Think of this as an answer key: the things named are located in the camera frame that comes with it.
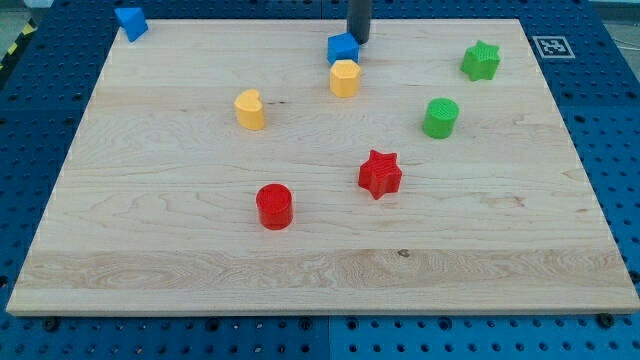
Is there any yellow heart block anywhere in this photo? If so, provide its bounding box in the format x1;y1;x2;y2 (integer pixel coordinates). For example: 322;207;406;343
234;89;265;130

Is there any red cylinder block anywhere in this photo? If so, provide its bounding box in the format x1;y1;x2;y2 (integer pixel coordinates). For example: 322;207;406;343
256;183;293;230

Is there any red star block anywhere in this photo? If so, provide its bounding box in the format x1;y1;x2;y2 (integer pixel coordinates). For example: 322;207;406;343
358;150;403;200

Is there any wooden board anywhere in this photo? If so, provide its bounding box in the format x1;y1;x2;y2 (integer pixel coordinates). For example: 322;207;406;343
7;19;639;316

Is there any yellow hexagon block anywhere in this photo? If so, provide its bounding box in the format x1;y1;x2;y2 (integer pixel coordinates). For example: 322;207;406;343
329;59;361;98

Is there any blue cube block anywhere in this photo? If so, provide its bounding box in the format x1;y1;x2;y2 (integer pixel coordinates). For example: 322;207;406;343
327;32;360;65

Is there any green cylinder block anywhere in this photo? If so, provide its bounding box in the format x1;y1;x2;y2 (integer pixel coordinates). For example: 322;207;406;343
422;98;459;139

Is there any green star block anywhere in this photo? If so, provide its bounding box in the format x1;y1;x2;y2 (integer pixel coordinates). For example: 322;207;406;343
461;40;501;81

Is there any blue triangle block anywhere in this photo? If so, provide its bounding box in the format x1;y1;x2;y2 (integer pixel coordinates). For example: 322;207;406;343
114;7;148;43

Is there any white fiducial marker tag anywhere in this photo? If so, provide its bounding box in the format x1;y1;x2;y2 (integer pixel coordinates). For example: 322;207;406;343
532;35;575;59

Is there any black bolt front left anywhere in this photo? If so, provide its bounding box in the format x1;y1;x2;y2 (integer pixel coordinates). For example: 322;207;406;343
42;317;60;332

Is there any black bolt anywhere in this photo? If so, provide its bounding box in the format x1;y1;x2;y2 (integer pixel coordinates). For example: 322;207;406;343
596;313;615;329
42;317;60;332

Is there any black bolt front right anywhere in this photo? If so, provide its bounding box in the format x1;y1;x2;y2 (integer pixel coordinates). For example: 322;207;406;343
596;313;615;329

